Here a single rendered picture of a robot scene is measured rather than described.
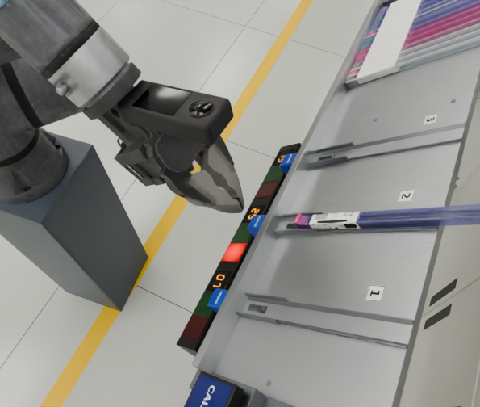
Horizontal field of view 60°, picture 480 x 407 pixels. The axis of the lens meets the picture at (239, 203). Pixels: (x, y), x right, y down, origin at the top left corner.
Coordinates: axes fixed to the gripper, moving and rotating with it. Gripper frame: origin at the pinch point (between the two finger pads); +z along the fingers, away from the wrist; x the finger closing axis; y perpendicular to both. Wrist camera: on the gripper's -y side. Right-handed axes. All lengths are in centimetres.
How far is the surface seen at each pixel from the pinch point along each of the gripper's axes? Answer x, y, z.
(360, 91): -23.9, -6.3, 4.9
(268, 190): -7.4, 3.9, 5.8
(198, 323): 13.9, 4.2, 5.8
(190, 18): -114, 107, 0
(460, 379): 2.7, -13.3, 38.4
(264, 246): 3.9, -3.5, 3.6
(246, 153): -58, 68, 37
